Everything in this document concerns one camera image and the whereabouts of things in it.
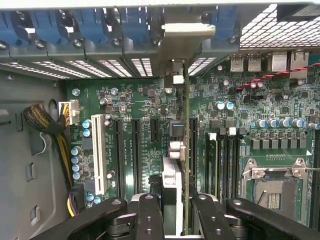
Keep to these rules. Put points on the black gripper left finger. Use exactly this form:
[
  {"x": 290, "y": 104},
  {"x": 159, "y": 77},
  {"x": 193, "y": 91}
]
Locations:
[{"x": 150, "y": 220}]

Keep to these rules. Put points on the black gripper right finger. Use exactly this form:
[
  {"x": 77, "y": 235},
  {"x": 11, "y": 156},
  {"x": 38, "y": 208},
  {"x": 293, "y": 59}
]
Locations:
[{"x": 207, "y": 220}]

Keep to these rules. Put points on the CPU socket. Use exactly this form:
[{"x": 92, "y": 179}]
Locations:
[{"x": 275, "y": 197}]

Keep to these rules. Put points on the white expansion slot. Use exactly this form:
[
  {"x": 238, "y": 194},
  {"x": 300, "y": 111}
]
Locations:
[{"x": 98, "y": 155}]

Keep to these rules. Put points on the black short expansion slot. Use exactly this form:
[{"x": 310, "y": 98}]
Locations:
[{"x": 155, "y": 128}]

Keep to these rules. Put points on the green Dell motherboard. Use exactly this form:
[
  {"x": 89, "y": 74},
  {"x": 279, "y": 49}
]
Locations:
[{"x": 140, "y": 100}]

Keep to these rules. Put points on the black open PC case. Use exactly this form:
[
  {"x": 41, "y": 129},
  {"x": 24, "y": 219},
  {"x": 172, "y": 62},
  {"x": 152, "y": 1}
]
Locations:
[{"x": 75, "y": 53}]

